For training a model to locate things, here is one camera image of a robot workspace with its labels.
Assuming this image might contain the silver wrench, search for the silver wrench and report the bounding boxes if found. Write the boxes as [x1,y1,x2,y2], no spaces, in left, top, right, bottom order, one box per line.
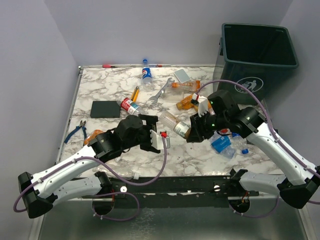
[149,77,175,105]

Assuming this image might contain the dark green plastic bin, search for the dark green plastic bin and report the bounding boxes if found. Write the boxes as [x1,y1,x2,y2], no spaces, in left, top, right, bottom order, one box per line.
[213,23,299,105]

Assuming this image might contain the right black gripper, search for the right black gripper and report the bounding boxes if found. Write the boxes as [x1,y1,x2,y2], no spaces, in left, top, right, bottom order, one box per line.
[187,109,228,143]

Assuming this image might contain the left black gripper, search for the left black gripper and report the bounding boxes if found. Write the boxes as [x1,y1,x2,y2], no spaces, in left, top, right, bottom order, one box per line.
[122,115,159,151]

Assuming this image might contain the upright Pepsi bottle far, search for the upright Pepsi bottle far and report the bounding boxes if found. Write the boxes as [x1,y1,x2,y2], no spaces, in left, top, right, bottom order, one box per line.
[142,59,154,91]

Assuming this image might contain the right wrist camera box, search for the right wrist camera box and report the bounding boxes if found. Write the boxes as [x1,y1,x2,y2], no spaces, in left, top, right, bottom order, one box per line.
[191,93,214,117]

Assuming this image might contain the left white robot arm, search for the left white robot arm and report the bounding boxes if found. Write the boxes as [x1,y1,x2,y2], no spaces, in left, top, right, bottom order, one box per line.
[17,114,164,219]

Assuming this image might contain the yellow utility knife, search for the yellow utility knife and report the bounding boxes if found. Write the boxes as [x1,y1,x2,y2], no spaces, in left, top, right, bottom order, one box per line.
[130,86,140,102]

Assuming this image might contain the white power bank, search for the white power bank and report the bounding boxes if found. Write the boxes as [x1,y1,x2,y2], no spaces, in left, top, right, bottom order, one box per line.
[174,69,191,83]

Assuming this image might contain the Starbucks coffee bottle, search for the Starbucks coffee bottle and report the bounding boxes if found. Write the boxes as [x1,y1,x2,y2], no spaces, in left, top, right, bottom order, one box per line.
[159,111,191,139]

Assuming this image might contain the Pepsi bottle right side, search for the Pepsi bottle right side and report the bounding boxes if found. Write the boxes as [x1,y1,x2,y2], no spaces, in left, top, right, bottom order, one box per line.
[231,132,249,155]

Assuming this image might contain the large orange drink bottle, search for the large orange drink bottle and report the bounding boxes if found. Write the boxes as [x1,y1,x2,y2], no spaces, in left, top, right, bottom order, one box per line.
[83,129,103,146]

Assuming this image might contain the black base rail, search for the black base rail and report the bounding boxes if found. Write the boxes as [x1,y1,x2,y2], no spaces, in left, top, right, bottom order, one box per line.
[110,175,247,209]

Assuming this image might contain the small red label bottle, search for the small red label bottle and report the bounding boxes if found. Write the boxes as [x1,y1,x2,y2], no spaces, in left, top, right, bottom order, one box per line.
[219,128,230,135]

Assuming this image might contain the crushed orange label bottle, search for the crushed orange label bottle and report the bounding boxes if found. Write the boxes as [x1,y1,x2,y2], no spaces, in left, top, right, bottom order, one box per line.
[169,80,202,93]

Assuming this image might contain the red marker pen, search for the red marker pen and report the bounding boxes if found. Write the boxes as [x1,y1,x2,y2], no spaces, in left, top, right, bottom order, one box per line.
[102,64,118,69]

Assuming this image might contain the orange juice bottle patterned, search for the orange juice bottle patterned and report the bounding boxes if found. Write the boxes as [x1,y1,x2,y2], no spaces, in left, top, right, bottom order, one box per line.
[176,94,195,111]

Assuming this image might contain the light blue label bottle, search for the light blue label bottle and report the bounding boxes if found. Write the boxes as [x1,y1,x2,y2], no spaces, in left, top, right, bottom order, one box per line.
[209,133,236,159]

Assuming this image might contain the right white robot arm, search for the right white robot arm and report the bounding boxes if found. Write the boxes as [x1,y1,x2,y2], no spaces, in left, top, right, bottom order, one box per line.
[186,90,320,209]

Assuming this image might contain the red label water bottle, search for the red label water bottle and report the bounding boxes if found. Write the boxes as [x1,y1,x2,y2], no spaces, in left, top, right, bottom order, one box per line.
[116,95,146,116]

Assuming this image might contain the black foam pad left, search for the black foam pad left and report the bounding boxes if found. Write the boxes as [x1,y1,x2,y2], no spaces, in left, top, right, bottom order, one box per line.
[90,100,121,119]

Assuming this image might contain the clear crushed bottle front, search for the clear crushed bottle front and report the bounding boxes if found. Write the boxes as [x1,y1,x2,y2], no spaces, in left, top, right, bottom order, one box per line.
[92,157,140,180]

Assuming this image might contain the blue handled pliers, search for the blue handled pliers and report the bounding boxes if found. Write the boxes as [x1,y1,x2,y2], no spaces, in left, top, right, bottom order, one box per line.
[63,119,88,147]

